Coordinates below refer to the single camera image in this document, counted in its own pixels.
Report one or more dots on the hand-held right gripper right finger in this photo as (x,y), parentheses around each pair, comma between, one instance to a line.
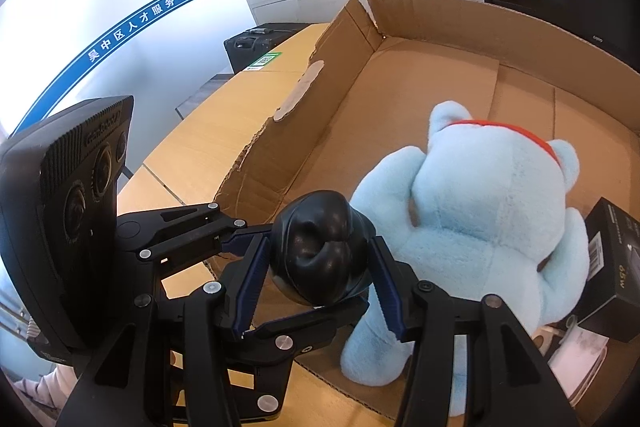
(387,292)

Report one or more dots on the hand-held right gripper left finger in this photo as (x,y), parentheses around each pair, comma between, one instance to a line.
(250,292)

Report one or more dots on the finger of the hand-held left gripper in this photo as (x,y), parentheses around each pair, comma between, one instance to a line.
(235,243)
(300,332)

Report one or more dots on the black round rubber object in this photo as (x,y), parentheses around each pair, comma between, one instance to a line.
(320,247)

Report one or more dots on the light blue plush toy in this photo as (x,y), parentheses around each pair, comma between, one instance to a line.
(475,217)

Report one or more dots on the white plastic device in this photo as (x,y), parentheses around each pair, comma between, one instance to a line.
(580,357)

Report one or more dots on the brown cardboard box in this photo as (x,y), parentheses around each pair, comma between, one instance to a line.
(400,72)

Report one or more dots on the small black printed box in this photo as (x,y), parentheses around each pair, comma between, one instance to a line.
(615,272)

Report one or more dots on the person's light clothing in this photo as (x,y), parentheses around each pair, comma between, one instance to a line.
(45,382)

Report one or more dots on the green white sticker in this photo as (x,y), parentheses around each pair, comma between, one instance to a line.
(264,60)

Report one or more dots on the black suitcase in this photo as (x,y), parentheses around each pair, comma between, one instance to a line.
(250,47)

